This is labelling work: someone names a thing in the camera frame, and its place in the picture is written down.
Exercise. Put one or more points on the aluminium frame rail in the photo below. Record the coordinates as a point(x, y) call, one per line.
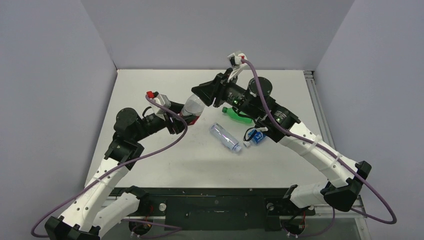
point(324, 128)

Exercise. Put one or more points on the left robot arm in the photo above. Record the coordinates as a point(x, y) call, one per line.
point(85, 219)

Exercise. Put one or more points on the clear bluish bottle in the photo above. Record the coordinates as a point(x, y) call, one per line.
point(226, 138)

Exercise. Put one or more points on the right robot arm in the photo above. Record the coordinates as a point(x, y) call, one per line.
point(342, 187)

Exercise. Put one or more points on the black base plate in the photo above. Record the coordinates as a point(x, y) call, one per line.
point(215, 209)

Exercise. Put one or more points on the blue label small bottle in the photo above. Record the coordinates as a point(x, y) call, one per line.
point(252, 137)

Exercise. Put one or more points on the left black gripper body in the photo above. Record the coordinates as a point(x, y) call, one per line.
point(170, 124)

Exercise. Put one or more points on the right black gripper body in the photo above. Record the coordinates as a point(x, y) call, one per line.
point(218, 90)

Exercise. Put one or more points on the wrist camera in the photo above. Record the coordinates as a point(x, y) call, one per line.
point(158, 102)
point(237, 66)

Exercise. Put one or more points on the green plastic bottle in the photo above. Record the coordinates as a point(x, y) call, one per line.
point(229, 112)

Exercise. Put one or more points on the red label clear bottle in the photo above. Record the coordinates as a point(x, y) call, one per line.
point(193, 106)

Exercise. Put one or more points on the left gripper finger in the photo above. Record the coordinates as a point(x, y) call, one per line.
point(176, 107)
point(190, 119)

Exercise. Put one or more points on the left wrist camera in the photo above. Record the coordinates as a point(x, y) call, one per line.
point(158, 102)

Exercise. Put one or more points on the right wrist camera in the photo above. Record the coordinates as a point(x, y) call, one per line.
point(237, 66)

